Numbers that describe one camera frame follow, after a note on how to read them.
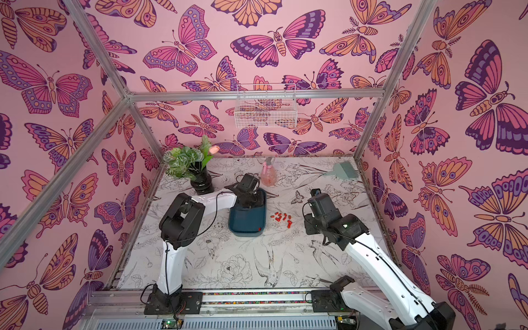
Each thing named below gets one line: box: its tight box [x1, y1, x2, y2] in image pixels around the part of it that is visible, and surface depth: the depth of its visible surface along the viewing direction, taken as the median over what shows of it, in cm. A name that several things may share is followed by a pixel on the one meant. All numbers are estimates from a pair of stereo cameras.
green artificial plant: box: [162, 135, 220, 181], surface depth 87 cm
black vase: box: [190, 160, 214, 196], surface depth 100 cm
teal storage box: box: [228, 187, 267, 238], surface depth 94 cm
